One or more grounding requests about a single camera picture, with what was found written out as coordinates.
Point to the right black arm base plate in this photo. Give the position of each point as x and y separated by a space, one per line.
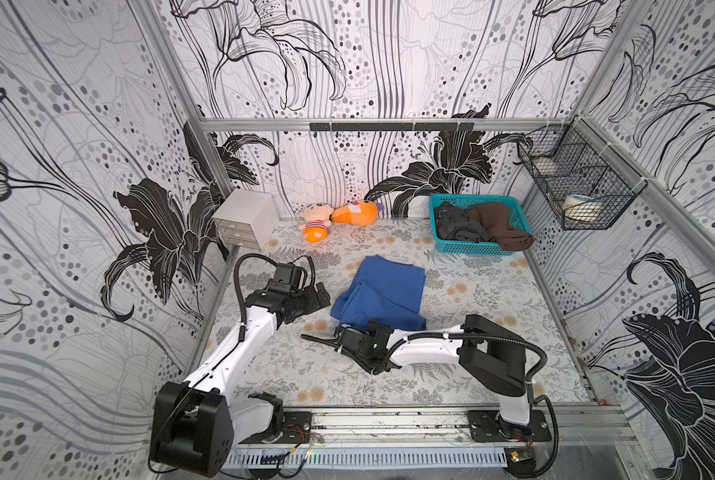
485 426

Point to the black wire wall basket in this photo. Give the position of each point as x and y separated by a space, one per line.
574 159

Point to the white item in wire basket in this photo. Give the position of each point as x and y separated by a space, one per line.
581 208

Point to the orange fish plush toy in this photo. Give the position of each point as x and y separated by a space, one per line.
358 213

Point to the dark grey folded garment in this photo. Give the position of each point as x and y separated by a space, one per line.
454 224

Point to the aluminium front rail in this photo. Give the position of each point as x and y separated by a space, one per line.
573 424

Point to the teal plastic basket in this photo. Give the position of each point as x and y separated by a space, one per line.
466 202

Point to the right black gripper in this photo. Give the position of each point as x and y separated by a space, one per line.
348 342

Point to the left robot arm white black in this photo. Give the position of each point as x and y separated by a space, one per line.
197 422

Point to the white mini drawer cabinet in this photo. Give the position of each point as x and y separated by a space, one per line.
247 219

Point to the white slotted cable duct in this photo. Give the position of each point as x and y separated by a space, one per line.
370 458

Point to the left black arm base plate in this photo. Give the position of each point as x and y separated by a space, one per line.
288 428

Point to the brown folded garment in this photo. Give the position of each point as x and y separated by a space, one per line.
494 218

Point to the pink pig plush toy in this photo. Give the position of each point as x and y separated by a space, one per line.
317 219

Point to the blue long pants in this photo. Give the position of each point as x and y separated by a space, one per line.
385 291

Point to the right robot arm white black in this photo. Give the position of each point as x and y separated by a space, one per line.
500 360

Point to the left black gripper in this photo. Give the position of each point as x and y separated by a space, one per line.
313 302

